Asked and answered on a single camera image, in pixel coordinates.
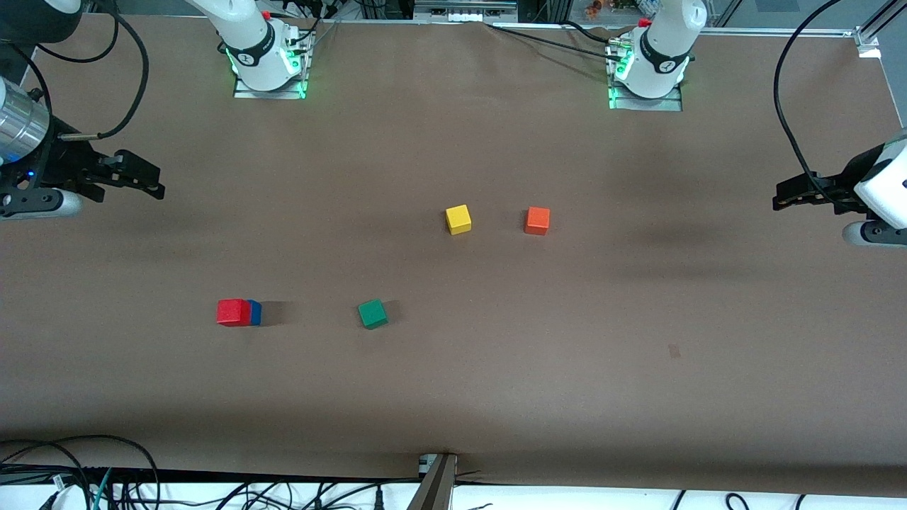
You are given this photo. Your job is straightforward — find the red wooden block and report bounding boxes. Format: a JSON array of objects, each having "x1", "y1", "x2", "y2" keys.
[{"x1": 216, "y1": 298, "x2": 252, "y2": 327}]

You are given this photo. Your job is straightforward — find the green wooden block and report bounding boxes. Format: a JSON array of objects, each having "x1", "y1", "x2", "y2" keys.
[{"x1": 357, "y1": 298, "x2": 389, "y2": 330}]

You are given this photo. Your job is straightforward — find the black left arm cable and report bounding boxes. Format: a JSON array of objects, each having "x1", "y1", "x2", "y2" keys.
[{"x1": 772, "y1": 0, "x2": 844, "y2": 206}]

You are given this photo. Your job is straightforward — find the aluminium frame corner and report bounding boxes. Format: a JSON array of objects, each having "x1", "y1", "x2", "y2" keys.
[{"x1": 854, "y1": 0, "x2": 907, "y2": 57}]

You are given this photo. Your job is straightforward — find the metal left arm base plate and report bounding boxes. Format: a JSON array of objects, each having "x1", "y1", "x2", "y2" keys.
[{"x1": 606, "y1": 35, "x2": 685, "y2": 112}]

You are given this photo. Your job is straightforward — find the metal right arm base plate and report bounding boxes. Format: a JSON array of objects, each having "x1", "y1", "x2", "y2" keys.
[{"x1": 234, "y1": 25, "x2": 310, "y2": 100}]

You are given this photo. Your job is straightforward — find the black looped cable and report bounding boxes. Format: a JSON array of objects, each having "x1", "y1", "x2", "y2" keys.
[{"x1": 0, "y1": 434, "x2": 162, "y2": 510}]

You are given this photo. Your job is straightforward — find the black cable on table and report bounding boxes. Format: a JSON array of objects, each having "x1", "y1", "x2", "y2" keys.
[{"x1": 485, "y1": 20, "x2": 617, "y2": 61}]

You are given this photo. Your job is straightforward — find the teal cable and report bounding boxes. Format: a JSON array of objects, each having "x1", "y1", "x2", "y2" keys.
[{"x1": 91, "y1": 467, "x2": 114, "y2": 510}]

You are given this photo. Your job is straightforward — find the aluminium camera post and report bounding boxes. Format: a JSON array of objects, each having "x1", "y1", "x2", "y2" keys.
[{"x1": 407, "y1": 453, "x2": 458, "y2": 510}]

